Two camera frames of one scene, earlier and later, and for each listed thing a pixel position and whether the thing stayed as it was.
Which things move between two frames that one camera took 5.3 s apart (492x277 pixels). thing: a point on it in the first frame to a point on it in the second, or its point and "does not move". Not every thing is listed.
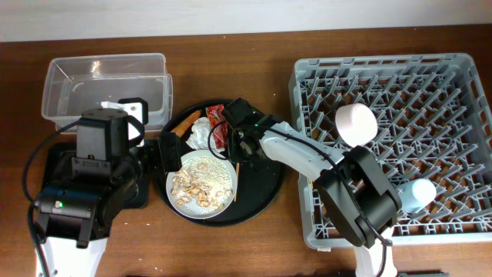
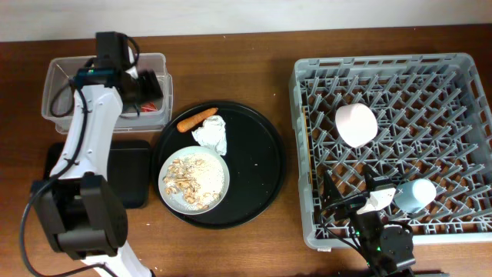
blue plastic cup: [415, 195] does not move
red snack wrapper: [218, 122] to [148, 107]
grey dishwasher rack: [433, 116] does not move
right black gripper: [235, 152] to [350, 206]
